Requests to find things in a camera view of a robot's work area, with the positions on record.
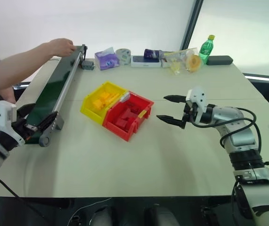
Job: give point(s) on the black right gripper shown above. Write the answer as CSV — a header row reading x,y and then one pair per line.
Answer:
x,y
190,110

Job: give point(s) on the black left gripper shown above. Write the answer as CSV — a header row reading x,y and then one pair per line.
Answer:
x,y
21,128

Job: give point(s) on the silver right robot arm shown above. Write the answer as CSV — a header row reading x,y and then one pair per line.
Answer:
x,y
240,131

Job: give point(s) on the person's bare forearm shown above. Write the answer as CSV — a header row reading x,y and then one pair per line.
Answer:
x,y
14,68

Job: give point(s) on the green conveyor belt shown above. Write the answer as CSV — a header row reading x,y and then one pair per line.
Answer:
x,y
51,94

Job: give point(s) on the person's bare hand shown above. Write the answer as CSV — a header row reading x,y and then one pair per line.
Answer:
x,y
62,47
5,94

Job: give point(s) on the red block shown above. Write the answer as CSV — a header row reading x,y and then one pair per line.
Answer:
x,y
121,123
130,112

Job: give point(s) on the red plastic bin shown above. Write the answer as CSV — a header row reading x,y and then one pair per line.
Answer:
x,y
129,117

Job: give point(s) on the white bin label card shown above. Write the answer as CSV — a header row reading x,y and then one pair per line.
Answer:
x,y
125,97

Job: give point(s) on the clear plastic bag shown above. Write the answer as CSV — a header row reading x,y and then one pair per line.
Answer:
x,y
177,60

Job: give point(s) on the orange tape roll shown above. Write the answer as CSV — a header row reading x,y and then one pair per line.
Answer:
x,y
193,63

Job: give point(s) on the white flat box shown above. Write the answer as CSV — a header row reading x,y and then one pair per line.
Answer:
x,y
145,62

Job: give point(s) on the dark purple pouch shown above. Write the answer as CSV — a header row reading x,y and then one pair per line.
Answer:
x,y
152,53

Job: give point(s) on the black oblong case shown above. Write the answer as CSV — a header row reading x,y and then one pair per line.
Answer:
x,y
219,60

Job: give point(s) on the green plastic bottle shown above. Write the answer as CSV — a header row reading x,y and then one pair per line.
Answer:
x,y
206,50

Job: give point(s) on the yellow block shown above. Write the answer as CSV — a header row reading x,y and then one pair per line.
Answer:
x,y
97,104
105,96

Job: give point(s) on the yellow plastic bin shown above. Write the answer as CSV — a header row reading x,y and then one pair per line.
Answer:
x,y
101,103

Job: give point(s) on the grey tape roll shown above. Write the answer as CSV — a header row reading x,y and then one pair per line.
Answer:
x,y
123,56

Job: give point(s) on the purple tissue pack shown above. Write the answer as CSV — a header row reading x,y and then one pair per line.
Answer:
x,y
106,58

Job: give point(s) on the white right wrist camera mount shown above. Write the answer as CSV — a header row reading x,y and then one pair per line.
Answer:
x,y
198,95

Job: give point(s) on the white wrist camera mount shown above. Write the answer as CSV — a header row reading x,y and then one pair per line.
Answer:
x,y
0,111
198,95

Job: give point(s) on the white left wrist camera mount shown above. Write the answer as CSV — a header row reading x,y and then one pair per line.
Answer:
x,y
0,111

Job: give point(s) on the dark window frame post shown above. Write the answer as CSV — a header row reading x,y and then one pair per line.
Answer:
x,y
192,23

